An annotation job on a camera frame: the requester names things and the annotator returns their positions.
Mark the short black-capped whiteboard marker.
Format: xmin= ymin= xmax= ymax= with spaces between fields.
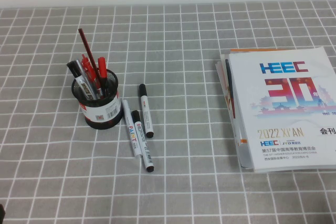
xmin=138 ymin=83 xmax=155 ymax=138

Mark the black mesh pen holder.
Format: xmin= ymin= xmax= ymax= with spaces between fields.
xmin=71 ymin=73 xmax=123 ymax=130

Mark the silver paint marker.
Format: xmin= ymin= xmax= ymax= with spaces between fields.
xmin=122 ymin=99 xmax=142 ymax=158

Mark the long black-capped whiteboard marker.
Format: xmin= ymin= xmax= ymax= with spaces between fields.
xmin=131 ymin=110 xmax=155 ymax=174

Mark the black-capped white marker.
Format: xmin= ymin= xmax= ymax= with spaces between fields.
xmin=66 ymin=60 xmax=92 ymax=101

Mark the red-capped black marker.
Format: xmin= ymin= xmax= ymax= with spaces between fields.
xmin=97 ymin=56 xmax=109 ymax=98

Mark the red and black pencil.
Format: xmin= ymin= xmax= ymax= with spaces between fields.
xmin=78 ymin=28 xmax=103 ymax=89

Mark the grey white-grid tablecloth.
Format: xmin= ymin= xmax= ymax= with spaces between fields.
xmin=0 ymin=0 xmax=336 ymax=224

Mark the dark-cover booklet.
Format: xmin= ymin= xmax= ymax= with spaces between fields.
xmin=225 ymin=59 xmax=236 ymax=119

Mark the white HEEC booklet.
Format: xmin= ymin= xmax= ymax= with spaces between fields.
xmin=227 ymin=46 xmax=336 ymax=174

